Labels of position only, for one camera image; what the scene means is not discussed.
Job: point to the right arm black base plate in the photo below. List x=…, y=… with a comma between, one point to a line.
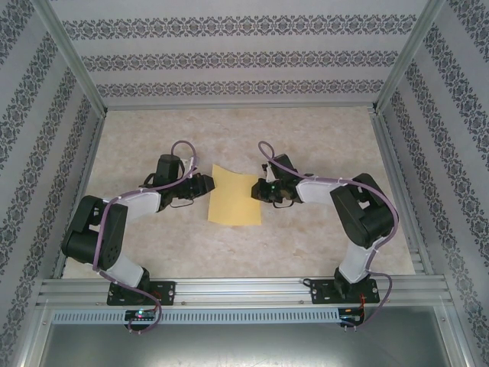
x=321, y=292

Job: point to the aluminium mounting rail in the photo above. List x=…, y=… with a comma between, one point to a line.
x=244, y=290

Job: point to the aluminium frame post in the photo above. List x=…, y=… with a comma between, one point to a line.
x=74, y=57
x=408, y=57

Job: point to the aluminium side rail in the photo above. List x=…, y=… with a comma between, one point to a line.
x=83, y=191
x=402, y=191

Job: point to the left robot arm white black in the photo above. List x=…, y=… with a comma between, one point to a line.
x=143, y=200

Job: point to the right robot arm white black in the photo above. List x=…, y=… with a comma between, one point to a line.
x=317, y=189

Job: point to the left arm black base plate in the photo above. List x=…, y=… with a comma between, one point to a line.
x=168, y=292

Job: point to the grey sheet metal panel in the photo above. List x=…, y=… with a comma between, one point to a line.
x=244, y=348

